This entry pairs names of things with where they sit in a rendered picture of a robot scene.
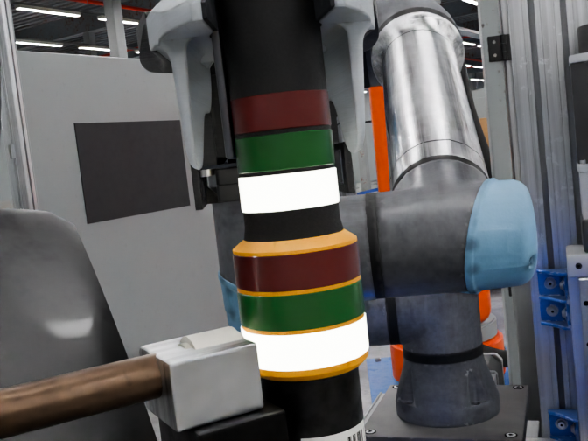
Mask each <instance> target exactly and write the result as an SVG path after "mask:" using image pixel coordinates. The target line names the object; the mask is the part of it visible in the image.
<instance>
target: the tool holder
mask: <svg viewBox="0 0 588 441"><path fill-rule="evenodd" d="M182 338H183V337H180V338H176V339H169V340H166V341H161V342H158V343H153V344H149V345H145V346H141V347H140V350H139V353H140V356H143V355H146V354H157V356H156V358H157V364H158V366H159V369H160V373H161V377H162V385H163V391H162V395H161V397H160V398H158V399H154V400H150V401H147V402H146V407H147V409H148V410H149V411H150V412H152V413H153V414H154V415H155V416H157V417H158V421H159V428H160V434H161V441H289V436H288V428H287V420H286V413H285V411H284V409H281V408H280V407H278V406H276V405H275V404H273V403H271V402H268V401H266V400H264V399H263V392H262V384H261V376H260V368H259V361H258V353H257V346H256V343H255V342H253V341H250V340H248V339H244V338H241V339H238V340H234V341H230V342H227V343H222V344H219V345H215V346H209V347H204V348H201V349H197V350H195V349H193V348H189V349H184V348H183V347H181V346H178V344H181V342H180V341H181V339H182Z"/></svg>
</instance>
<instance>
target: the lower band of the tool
mask: <svg viewBox="0 0 588 441"><path fill-rule="evenodd" d="M356 241H357V236H356V235H355V234H352V233H350V232H349V231H347V230H345V229H343V230H342V231H339V232H338V233H334V234H327V235H322V236H317V237H312V238H304V239H297V240H289V241H264V242H254V241H244V240H243V241H241V242H240V243H239V244H238V245H237V246H236V247H235V248H233V254H234V255H236V256H287V255H295V254H303V253H310V252H316V251H321V250H327V249H335V248H339V247H343V246H346V245H349V244H352V243H354V242H356ZM360 279H361V275H359V276H358V277H356V278H355V279H353V280H350V281H347V282H344V283H338V284H335V285H330V286H326V287H321V288H316V289H309V290H294V291H284V292H252V291H245V290H240V289H238V288H237V290H238V292H240V293H241V294H244V295H250V296H259V297H275V296H290V295H300V294H307V293H313V292H320V291H329V290H332V289H337V288H340V287H343V286H347V285H349V284H353V283H355V282H357V281H359V280H360ZM364 315H365V312H364V313H362V314H361V315H360V316H359V317H358V318H355V319H352V320H350V321H347V322H345V323H342V324H338V325H331V326H328V327H322V328H317V329H311V330H303V331H294V332H261V331H255V330H250V329H248V328H245V327H243V326H241V328H242V330H244V331H245V332H247V333H253V334H258V335H268V336H288V335H300V334H308V333H320V332H325V331H330V330H333V329H337V328H341V327H344V326H349V325H351V324H353V323H355V322H357V321H359V320H361V319H362V318H363V317H364ZM367 357H368V350H367V351H366V352H365V353H364V354H363V355H361V356H360V357H358V358H356V359H353V360H350V361H348V362H344V363H341V364H338V365H334V366H330V367H322V368H316V369H309V370H299V371H272V370H264V369H260V376H261V378H263V379H266V380H271V381H278V382H302V381H311V380H318V379H324V378H328V377H332V376H335V375H341V374H344V373H346V372H349V371H351V370H353V369H355V368H357V367H358V366H359V365H360V364H361V363H362V362H363V361H364V360H365V359H366V358H367Z"/></svg>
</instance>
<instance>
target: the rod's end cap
mask: <svg viewBox="0 0 588 441"><path fill-rule="evenodd" d="M242 338H244V337H243V336H242V334H241V333H240V332H237V331H236V330H235V329H234V328H233V327H232V326H227V327H223V328H219V329H215V330H211V331H207V332H200V333H196V334H192V335H188V336H184V337H183V338H182V339H181V341H180V342H181V344H178V346H180V347H183V348H184V349H189V348H193V349H195V350H197V349H201V348H204V347H211V346H215V345H219V344H222V343H227V342H230V341H234V340H241V339H242Z"/></svg>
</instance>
